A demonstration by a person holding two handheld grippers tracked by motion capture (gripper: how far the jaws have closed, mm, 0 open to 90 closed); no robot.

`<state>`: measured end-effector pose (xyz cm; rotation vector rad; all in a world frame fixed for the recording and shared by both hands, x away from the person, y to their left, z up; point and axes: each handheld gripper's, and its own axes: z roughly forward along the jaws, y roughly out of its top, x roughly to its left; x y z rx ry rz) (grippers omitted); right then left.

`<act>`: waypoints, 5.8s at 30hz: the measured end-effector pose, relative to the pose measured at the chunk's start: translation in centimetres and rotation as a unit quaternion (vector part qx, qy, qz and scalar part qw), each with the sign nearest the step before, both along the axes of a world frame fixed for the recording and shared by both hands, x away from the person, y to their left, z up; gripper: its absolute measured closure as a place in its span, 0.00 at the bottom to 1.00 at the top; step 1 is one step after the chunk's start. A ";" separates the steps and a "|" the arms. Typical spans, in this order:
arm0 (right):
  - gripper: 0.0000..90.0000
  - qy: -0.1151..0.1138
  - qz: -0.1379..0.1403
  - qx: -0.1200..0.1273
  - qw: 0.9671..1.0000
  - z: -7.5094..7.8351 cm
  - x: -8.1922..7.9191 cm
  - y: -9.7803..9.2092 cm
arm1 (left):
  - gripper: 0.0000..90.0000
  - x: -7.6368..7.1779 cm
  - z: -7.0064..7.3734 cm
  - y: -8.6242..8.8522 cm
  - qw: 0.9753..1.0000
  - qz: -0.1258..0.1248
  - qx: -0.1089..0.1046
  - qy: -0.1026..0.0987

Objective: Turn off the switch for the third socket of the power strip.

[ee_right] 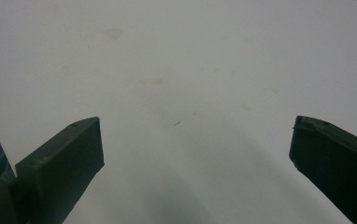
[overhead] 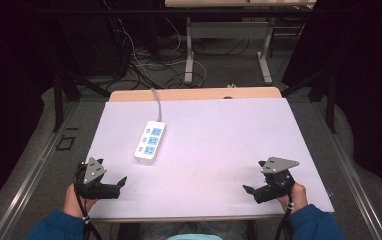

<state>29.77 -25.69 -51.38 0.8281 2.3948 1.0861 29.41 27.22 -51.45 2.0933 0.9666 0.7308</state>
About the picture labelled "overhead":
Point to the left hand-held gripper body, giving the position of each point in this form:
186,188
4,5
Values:
94,180

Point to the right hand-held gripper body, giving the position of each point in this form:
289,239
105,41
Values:
275,180

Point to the white power strip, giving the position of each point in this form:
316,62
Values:
149,142

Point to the person's right hand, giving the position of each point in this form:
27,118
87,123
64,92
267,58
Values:
295,198

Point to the person's left hand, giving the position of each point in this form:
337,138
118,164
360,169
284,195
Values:
74,203

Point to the white table mat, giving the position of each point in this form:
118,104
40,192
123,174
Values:
212,150

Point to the person's right blue sleeve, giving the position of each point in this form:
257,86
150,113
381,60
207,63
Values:
315,224

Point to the person's blue sleeve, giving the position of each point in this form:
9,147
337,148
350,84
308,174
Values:
56,226
315,224

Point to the person's left blue sleeve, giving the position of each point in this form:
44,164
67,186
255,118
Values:
56,226

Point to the person's grey lap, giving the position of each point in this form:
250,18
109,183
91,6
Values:
192,230

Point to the black metal stand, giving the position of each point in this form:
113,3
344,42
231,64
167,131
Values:
322,90
66,90

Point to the grey metal desk frame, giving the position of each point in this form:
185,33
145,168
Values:
227,31

